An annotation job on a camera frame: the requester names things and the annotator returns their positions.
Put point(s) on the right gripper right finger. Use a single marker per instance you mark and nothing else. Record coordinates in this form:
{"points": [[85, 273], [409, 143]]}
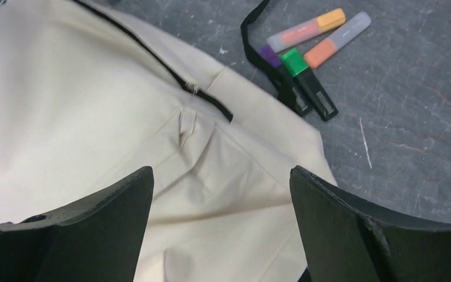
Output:
{"points": [[348, 238]]}

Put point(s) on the green marker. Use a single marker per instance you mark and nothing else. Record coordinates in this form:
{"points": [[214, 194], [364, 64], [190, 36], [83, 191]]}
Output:
{"points": [[309, 84]]}

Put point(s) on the cream canvas backpack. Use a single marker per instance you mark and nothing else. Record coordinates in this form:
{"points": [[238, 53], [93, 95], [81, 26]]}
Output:
{"points": [[88, 95]]}

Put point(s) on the purple marker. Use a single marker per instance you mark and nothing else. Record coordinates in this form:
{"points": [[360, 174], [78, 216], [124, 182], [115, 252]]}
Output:
{"points": [[289, 92]]}

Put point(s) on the coral highlighter pen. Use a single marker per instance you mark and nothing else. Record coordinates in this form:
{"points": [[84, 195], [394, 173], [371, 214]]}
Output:
{"points": [[337, 40]]}

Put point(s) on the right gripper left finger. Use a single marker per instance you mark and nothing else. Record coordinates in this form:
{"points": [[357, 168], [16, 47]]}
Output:
{"points": [[96, 238]]}

